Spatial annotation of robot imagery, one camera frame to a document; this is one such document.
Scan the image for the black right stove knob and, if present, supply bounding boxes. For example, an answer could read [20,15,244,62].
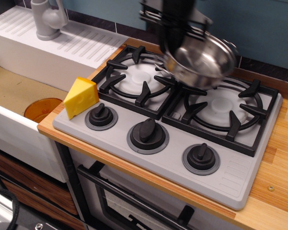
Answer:
[182,143,220,176]

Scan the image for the black burner grate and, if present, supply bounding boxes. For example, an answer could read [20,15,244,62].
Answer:
[162,77,283,157]
[93,46,179,120]

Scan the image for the yellow toy cheese wedge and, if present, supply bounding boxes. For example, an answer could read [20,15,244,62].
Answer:
[63,77,99,120]

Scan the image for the black middle stove knob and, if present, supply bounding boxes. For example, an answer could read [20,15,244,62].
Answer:
[127,118,169,155]

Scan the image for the black left stove knob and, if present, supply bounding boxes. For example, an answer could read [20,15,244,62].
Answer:
[85,103,118,131]

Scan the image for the wooden drawer fronts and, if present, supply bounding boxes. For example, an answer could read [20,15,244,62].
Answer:
[0,150,85,230]

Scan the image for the oven door with black handle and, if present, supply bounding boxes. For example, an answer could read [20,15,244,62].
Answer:
[77,161,233,230]

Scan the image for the black braided cable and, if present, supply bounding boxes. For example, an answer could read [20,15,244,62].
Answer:
[0,189,21,230]

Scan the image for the black stove knob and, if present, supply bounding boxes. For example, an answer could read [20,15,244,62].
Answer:
[127,118,169,155]
[182,143,220,176]
[85,103,118,131]

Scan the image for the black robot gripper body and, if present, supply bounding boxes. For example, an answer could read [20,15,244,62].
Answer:
[140,0,213,40]

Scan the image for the white toy sink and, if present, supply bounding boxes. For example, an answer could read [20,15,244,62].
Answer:
[0,6,127,183]

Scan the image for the black left burner grate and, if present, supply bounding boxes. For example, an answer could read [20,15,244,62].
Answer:
[93,46,179,120]

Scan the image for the grey toy stove top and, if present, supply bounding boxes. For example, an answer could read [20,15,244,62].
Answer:
[53,46,283,210]

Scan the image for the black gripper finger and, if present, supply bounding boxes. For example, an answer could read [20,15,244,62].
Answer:
[169,25,190,54]
[157,24,171,53]

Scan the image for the black right burner grate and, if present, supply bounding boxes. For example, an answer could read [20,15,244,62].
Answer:
[162,77,283,157]

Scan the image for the stainless steel pot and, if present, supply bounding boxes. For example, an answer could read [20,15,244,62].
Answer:
[158,34,237,89]

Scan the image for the grey toy faucet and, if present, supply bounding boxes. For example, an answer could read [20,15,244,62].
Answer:
[31,0,68,41]

